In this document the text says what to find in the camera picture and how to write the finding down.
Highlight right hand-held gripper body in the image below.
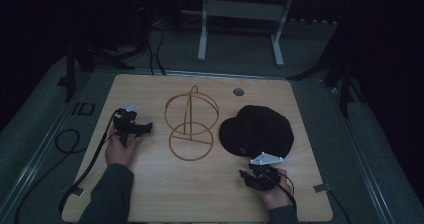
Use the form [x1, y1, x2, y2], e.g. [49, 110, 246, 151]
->
[247, 151, 285, 192]

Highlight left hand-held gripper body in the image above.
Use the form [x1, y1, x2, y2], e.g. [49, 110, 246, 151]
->
[112, 102, 141, 148]

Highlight black hat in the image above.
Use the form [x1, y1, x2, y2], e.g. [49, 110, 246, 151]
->
[218, 104, 295, 159]

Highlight gold wire hat stand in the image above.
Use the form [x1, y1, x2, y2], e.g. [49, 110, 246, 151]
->
[164, 84, 221, 162]

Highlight person's right hand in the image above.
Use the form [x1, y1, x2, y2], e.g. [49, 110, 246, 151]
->
[259, 168, 295, 210]

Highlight person's left hand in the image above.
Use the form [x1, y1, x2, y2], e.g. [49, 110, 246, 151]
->
[104, 129, 142, 169]

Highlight grey tape piece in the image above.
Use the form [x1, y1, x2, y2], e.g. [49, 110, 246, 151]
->
[312, 182, 335, 194]
[70, 186, 86, 198]

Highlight black stand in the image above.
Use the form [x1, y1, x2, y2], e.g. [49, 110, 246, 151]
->
[64, 3, 150, 104]

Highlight black tripod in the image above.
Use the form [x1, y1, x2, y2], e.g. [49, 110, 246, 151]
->
[287, 23, 366, 119]

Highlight white metal stand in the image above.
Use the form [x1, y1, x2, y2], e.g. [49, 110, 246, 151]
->
[196, 0, 297, 68]

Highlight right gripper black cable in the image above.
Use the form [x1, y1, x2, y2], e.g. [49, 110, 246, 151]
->
[266, 172, 298, 209]

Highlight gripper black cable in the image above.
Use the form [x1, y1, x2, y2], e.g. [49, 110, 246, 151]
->
[266, 172, 298, 209]
[58, 109, 120, 216]

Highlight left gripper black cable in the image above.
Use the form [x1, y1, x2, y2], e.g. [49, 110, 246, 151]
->
[58, 109, 120, 216]

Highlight black hanging cables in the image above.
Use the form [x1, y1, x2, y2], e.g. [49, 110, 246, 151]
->
[145, 20, 168, 77]

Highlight black floor cable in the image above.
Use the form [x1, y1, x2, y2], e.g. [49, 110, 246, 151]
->
[13, 128, 82, 224]

